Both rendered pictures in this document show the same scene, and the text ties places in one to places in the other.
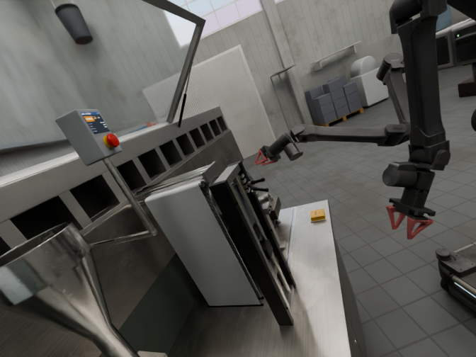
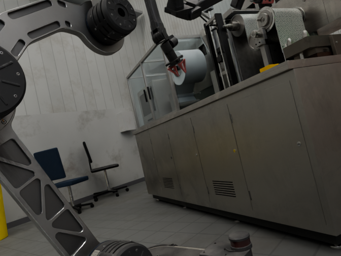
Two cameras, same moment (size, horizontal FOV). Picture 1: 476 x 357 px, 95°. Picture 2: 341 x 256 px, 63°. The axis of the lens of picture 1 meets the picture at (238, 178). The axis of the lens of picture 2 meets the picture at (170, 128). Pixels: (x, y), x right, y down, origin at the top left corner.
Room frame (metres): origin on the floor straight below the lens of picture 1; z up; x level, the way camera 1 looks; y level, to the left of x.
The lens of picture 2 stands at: (1.48, -1.74, 0.66)
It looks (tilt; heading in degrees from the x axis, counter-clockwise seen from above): 3 degrees up; 130
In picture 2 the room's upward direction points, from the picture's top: 13 degrees counter-clockwise
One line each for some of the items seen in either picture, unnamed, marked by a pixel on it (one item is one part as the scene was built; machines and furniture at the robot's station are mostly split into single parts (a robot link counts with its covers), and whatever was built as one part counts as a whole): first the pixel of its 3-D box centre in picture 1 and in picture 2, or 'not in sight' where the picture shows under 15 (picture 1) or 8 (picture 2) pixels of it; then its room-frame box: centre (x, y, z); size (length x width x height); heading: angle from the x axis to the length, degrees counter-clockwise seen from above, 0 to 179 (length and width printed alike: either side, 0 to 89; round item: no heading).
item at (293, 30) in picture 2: not in sight; (293, 36); (1.08, 0.05, 1.11); 0.23 x 0.01 x 0.18; 65
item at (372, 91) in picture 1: (367, 81); not in sight; (6.46, -4.68, 0.68); 0.69 x 0.59 x 1.36; 89
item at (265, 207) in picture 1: (269, 221); (264, 54); (0.93, -0.05, 1.05); 0.06 x 0.05 x 0.31; 65
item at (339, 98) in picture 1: (333, 102); not in sight; (6.40, -3.48, 0.57); 1.15 x 0.77 x 1.14; 89
